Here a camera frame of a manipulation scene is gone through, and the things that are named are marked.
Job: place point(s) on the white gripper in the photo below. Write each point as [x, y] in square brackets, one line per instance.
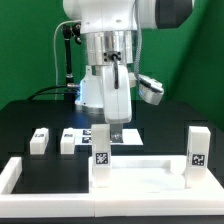
[116, 101]

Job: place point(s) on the white desk top tray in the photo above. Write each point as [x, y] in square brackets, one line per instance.
[154, 186]

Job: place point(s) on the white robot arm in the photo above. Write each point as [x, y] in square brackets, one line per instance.
[112, 33]

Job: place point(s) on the fiducial marker sheet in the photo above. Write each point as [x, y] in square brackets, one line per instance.
[129, 137]

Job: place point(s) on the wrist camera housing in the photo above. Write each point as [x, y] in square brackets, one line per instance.
[150, 90]

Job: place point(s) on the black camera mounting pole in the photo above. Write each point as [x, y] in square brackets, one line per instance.
[70, 32]

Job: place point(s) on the white U-shaped obstacle frame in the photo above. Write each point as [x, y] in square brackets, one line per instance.
[38, 205]

